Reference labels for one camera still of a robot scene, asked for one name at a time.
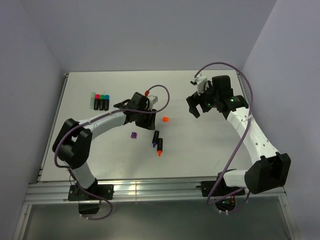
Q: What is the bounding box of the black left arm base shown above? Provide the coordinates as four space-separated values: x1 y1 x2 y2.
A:
67 184 114 215

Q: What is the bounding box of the purple pen cap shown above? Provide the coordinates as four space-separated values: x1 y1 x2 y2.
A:
130 132 138 139

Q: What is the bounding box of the pale green capped highlighter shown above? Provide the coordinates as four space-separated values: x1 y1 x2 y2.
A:
89 97 95 110

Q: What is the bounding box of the orange pen cap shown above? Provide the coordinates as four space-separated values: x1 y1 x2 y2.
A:
162 116 170 122

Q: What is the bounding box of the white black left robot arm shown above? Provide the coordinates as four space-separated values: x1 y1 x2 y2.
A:
52 92 158 200

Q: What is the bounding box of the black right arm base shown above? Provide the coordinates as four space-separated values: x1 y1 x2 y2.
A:
196 179 245 211

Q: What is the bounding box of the pale green pen cap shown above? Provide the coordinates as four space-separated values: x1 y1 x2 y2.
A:
90 92 96 100

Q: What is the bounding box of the aluminium front rail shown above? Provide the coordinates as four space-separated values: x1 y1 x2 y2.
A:
24 176 286 205

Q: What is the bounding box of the black blue tip highlighter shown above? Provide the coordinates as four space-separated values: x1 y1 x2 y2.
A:
104 99 110 111

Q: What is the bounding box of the black purple tip highlighter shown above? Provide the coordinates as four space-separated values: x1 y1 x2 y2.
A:
152 130 160 148

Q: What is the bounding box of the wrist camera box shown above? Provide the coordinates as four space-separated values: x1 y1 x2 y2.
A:
190 73 208 96
144 90 158 110

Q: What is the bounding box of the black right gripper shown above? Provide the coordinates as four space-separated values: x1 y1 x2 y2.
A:
186 80 220 118

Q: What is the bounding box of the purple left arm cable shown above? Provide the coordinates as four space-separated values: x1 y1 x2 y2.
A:
54 85 171 221

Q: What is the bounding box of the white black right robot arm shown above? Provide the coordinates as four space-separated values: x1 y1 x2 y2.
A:
186 74 291 195

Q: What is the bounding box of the black orange tip highlighter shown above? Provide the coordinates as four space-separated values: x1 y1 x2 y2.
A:
157 138 163 157

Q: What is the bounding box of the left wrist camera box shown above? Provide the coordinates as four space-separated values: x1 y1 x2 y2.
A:
144 90 158 110

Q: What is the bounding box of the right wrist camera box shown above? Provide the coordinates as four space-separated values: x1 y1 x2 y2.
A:
190 73 208 96

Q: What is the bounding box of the black pink tip highlighter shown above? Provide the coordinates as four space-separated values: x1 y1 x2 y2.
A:
94 99 100 111

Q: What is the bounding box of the black green tip highlighter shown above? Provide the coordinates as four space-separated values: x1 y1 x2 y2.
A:
99 98 105 111

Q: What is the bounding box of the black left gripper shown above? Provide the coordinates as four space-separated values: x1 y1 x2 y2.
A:
134 106 156 130

